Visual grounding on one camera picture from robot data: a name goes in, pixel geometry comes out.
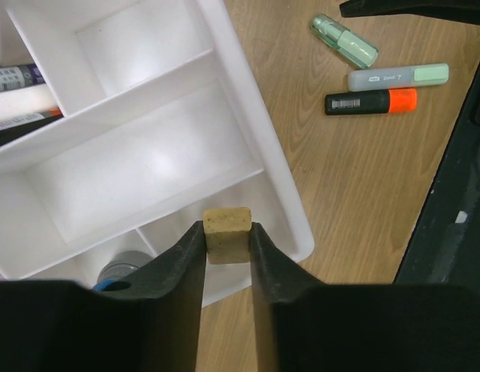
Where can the small green highlighter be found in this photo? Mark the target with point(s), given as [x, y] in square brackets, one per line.
[348, 44]

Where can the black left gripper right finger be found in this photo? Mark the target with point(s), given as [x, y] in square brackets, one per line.
[303, 324]

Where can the small tan eraser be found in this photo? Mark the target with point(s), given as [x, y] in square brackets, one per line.
[227, 233]

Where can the red clear pen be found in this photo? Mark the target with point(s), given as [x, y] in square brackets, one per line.
[29, 122]

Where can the grey green highlighter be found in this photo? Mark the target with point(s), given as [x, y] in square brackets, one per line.
[398, 77]

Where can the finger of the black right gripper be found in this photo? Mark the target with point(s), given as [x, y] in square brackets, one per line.
[464, 11]

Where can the black orange highlighter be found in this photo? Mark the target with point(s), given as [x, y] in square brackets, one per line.
[371, 102]

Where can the white drawer organizer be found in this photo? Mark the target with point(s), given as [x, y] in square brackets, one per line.
[163, 119]

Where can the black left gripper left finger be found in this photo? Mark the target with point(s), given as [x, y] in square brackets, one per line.
[147, 321]

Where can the blue grey glue stick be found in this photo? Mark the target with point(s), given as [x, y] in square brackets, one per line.
[120, 266]

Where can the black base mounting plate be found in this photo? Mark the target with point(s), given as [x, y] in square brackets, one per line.
[445, 244]

